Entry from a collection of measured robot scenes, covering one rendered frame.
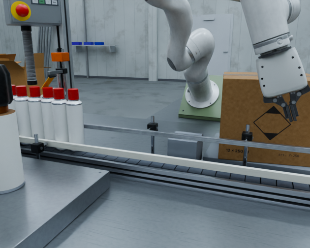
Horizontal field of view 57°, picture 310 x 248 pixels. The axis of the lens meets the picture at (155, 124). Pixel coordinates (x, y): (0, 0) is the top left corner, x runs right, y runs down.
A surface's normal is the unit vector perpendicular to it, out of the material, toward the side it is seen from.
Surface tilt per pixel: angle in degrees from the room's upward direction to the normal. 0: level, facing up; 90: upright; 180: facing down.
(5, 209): 0
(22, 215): 0
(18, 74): 90
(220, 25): 90
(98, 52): 90
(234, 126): 90
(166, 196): 0
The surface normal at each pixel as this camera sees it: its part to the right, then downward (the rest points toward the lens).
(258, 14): -0.58, 0.31
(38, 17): 0.57, 0.22
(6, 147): 0.77, 0.17
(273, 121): -0.24, 0.25
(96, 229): 0.00, -0.96
